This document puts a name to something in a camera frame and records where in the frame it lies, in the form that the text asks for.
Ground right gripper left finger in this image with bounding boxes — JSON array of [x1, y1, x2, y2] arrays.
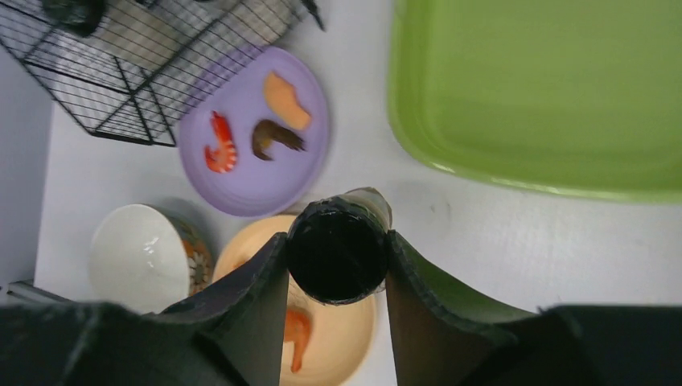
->
[[1, 233, 289, 385]]

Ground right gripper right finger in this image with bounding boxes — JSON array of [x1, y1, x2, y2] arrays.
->
[[385, 231, 681, 385]]

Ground orange toy bread piece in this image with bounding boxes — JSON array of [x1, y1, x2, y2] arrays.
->
[[262, 72, 312, 130]]

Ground orange toy drumstick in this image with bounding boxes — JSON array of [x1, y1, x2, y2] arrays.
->
[[284, 308, 313, 373]]

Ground black pepper grinder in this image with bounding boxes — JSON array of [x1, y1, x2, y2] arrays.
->
[[286, 187, 392, 306]]

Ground purple plate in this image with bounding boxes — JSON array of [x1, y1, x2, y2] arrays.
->
[[178, 47, 331, 217]]

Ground orange plate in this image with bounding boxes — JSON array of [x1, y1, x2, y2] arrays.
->
[[212, 215, 377, 385]]

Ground green plastic tub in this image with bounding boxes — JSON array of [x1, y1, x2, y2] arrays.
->
[[388, 1, 681, 203]]

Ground toy shrimp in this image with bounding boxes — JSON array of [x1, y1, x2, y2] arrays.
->
[[204, 111, 237, 174]]

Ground black wire rack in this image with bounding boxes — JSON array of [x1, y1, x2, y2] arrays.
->
[[1, 1, 324, 147]]

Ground dark toy mushroom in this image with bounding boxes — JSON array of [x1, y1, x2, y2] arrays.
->
[[251, 119, 306, 161]]

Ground black-lid glass jar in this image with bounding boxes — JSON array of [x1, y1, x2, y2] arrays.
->
[[41, 0, 108, 38]]

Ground white floral bowl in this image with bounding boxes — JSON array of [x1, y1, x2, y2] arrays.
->
[[88, 203, 214, 314]]

